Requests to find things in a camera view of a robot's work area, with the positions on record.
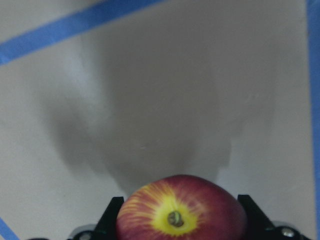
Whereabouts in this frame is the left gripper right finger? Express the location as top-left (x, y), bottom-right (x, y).
top-left (237, 194), bottom-right (275, 240)

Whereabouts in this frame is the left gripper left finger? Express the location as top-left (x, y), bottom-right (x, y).
top-left (93, 196), bottom-right (124, 240)

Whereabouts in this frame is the dark red apple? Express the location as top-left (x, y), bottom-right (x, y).
top-left (116, 175), bottom-right (248, 240)

